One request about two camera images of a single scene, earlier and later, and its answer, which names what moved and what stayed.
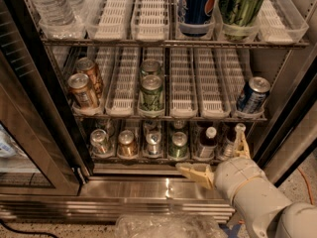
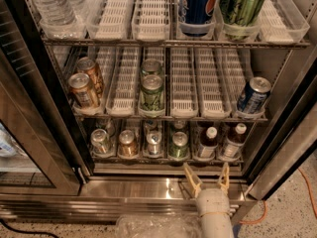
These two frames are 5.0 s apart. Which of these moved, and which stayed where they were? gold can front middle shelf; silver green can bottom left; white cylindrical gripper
Moved: white cylindrical gripper
Stayed: silver green can bottom left; gold can front middle shelf
